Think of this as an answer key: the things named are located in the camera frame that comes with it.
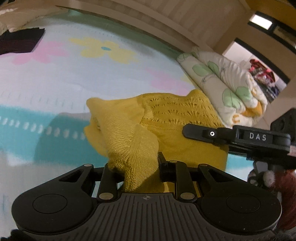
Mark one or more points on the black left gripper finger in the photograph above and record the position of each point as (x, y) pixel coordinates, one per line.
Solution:
(167, 169)

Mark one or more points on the yellow knitted sweater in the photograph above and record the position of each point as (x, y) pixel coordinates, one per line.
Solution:
(132, 132)

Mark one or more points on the white floral folded quilt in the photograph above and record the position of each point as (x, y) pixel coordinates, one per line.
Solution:
(232, 91)

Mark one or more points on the beige wooden headboard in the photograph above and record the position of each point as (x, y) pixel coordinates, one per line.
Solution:
(181, 24)

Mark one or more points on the floral pastel bed sheet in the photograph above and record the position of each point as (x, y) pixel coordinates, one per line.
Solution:
(44, 94)

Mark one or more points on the dark striped folded garment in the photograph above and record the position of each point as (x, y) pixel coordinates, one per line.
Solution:
(22, 41)

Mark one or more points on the beige pillow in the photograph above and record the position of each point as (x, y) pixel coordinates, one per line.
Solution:
(18, 13)

